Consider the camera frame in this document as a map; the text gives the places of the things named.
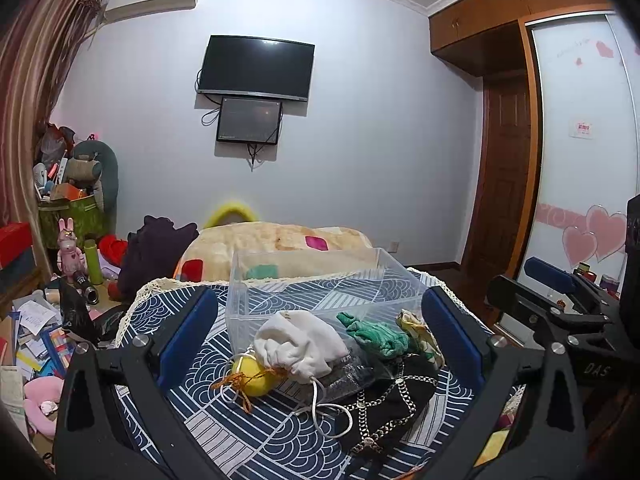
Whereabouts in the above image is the cartoon print cream cloth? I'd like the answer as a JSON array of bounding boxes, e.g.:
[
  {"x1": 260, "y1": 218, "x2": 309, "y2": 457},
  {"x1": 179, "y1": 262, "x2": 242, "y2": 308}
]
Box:
[{"x1": 396, "y1": 309, "x2": 446, "y2": 370}]

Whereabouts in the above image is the green knitted cloth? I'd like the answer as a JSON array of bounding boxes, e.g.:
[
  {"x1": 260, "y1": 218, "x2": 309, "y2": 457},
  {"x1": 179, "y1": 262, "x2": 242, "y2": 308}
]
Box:
[{"x1": 336, "y1": 312, "x2": 409, "y2": 360}]

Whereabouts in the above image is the yellow soft ball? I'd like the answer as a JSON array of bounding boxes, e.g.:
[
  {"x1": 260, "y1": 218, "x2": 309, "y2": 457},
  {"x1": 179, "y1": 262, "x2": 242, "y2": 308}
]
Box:
[{"x1": 231, "y1": 356, "x2": 280, "y2": 398}]

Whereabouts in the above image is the white drawstring pouch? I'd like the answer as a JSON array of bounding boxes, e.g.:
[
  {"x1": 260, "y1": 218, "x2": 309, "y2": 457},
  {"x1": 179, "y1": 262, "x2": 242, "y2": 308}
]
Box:
[{"x1": 253, "y1": 310, "x2": 349, "y2": 384}]

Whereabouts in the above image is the wooden room door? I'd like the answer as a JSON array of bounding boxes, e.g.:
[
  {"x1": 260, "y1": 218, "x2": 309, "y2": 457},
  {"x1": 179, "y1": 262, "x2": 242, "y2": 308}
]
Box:
[{"x1": 462, "y1": 70, "x2": 530, "y2": 325}]

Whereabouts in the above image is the pink plush on floor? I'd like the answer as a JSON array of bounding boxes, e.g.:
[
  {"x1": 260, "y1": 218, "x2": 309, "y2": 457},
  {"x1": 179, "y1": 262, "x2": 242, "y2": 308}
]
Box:
[{"x1": 23, "y1": 376, "x2": 64, "y2": 441}]

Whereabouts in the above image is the pink bunny plush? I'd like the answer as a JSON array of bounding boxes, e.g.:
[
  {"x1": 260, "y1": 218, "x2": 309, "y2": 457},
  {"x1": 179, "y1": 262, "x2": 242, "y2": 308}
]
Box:
[{"x1": 58, "y1": 218, "x2": 87, "y2": 281}]

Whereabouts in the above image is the blue white patterned tablecloth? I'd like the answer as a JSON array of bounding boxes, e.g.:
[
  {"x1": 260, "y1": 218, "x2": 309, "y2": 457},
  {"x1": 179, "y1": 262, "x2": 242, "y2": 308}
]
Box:
[{"x1": 113, "y1": 266, "x2": 526, "y2": 480}]

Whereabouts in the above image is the green bottle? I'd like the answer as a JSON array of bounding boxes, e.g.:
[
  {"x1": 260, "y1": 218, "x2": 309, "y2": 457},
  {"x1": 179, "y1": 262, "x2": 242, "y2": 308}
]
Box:
[{"x1": 84, "y1": 240, "x2": 103, "y2": 285}]

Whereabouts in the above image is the red plush cushion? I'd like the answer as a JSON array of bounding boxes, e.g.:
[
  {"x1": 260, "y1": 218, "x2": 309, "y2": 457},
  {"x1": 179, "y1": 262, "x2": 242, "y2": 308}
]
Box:
[{"x1": 98, "y1": 234, "x2": 128, "y2": 268}]

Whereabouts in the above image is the dark purple cloth pile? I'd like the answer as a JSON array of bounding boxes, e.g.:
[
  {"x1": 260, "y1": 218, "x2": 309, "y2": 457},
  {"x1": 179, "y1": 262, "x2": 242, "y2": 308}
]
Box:
[{"x1": 117, "y1": 216, "x2": 198, "y2": 301}]

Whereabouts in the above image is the clear plastic storage box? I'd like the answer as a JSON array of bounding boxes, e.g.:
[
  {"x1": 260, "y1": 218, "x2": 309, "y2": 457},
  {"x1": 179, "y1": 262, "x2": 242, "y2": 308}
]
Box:
[{"x1": 224, "y1": 248, "x2": 426, "y2": 353}]

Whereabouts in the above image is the green cardboard box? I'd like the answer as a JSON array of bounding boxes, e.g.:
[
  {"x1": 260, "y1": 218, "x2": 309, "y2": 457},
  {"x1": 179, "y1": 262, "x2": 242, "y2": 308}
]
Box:
[{"x1": 38, "y1": 195, "x2": 106, "y2": 252}]

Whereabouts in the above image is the red box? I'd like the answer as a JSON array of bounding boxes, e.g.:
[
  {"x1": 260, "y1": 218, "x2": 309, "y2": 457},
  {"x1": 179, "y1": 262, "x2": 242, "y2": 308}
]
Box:
[{"x1": 0, "y1": 222, "x2": 32, "y2": 269}]

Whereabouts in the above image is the beige plush blanket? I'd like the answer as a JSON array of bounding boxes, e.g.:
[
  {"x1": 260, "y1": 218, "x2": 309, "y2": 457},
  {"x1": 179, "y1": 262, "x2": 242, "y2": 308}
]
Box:
[{"x1": 174, "y1": 221, "x2": 372, "y2": 282}]

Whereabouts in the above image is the white sliding wardrobe door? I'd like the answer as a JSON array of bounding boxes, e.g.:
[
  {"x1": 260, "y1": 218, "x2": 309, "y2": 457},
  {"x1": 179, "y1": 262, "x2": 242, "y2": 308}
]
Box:
[{"x1": 525, "y1": 12, "x2": 639, "y2": 280}]

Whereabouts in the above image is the grey green plush toy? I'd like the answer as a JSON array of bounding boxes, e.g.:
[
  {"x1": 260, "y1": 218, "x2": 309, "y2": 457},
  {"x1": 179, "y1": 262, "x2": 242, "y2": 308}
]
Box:
[{"x1": 63, "y1": 140, "x2": 119, "y2": 224}]

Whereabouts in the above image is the brown wooden wardrobe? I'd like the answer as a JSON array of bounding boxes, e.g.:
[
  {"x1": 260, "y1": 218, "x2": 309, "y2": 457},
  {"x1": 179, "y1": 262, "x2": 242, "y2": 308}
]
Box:
[{"x1": 427, "y1": 0, "x2": 614, "y2": 321}]

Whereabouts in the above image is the striped brown curtain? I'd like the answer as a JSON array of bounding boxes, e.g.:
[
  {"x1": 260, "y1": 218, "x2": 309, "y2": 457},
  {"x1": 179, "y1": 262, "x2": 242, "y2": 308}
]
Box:
[{"x1": 1, "y1": 0, "x2": 102, "y2": 278}]

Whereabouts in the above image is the black bag with chain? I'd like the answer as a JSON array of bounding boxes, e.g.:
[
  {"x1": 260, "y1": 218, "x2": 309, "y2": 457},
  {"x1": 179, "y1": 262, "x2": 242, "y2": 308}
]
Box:
[{"x1": 333, "y1": 352, "x2": 438, "y2": 460}]

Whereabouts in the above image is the yellow plush ring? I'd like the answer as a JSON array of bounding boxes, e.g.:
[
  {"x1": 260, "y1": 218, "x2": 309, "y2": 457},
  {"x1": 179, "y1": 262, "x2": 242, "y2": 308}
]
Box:
[{"x1": 202, "y1": 199, "x2": 260, "y2": 230}]

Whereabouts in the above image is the small wall monitor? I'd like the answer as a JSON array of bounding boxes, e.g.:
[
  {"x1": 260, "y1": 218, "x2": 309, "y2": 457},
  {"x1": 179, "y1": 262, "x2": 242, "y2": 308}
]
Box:
[{"x1": 216, "y1": 96, "x2": 282, "y2": 145}]

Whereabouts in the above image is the large wall television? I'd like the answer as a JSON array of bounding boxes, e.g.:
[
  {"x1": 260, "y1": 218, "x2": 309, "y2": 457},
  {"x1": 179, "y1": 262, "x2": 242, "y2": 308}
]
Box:
[{"x1": 196, "y1": 35, "x2": 314, "y2": 102}]

